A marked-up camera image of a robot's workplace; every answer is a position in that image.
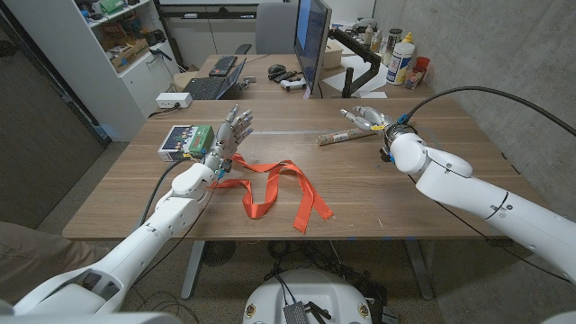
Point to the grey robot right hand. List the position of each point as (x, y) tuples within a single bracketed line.
[(373, 118)]

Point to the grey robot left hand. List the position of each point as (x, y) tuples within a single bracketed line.
[(227, 139)]

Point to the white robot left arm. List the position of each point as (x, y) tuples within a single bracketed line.
[(135, 252)]

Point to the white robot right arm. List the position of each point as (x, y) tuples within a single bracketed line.
[(472, 189)]

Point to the brown wrapping paper roll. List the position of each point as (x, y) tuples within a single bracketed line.
[(337, 136)]

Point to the green printed gift box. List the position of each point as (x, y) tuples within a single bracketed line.
[(184, 139)]

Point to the orange satin ribbon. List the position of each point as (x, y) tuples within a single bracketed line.
[(270, 189)]

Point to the white power strip box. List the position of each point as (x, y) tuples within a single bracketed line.
[(173, 100)]

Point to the beige cardboard box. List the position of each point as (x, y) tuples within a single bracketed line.
[(333, 54)]

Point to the brown cardboard box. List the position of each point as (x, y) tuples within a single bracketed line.
[(130, 54)]

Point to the white paper sheets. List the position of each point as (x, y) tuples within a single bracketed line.
[(355, 72)]

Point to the dark open laptop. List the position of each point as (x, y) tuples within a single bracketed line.
[(204, 87)]

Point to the white wipes canister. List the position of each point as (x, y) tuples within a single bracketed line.
[(399, 63)]

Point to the black keyboard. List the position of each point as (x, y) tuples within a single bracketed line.
[(222, 65)]

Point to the dark-lidded tall jar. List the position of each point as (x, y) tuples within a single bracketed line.
[(390, 45)]

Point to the white game controller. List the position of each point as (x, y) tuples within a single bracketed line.
[(292, 84)]

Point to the black remote control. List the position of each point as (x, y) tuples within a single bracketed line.
[(284, 75)]

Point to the black computer mouse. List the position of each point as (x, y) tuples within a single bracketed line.
[(276, 69)]

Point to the yellow-capped bottle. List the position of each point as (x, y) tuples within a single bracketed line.
[(408, 38)]

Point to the black computer monitor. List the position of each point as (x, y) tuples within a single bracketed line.
[(312, 45)]

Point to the white shelf cabinet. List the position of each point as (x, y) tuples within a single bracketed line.
[(126, 90)]

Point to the grey office chair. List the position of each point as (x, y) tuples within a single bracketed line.
[(274, 27)]

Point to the grey table leg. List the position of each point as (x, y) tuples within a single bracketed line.
[(420, 270), (192, 270)]

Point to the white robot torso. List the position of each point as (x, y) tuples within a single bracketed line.
[(310, 292)]

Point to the person's khaki trouser leg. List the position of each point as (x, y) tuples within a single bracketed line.
[(40, 256)]

